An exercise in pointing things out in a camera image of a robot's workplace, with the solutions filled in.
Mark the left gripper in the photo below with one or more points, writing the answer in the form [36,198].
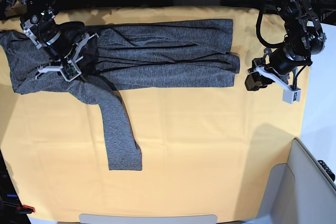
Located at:
[274,66]

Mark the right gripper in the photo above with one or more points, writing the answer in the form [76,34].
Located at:
[61,38]

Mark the grey long-sleeve shirt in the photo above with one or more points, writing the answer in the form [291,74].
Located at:
[187,54]

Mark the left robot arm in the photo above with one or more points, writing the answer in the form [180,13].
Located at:
[304,34]

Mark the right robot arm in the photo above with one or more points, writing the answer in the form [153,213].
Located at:
[38,20]

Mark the yellow table cloth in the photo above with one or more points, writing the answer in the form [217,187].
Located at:
[204,150]

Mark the white plastic bin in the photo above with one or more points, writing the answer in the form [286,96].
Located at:
[298,191]

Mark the red-black clamp left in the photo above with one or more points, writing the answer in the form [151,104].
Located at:
[24,210]

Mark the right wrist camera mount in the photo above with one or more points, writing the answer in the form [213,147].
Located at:
[67,66]

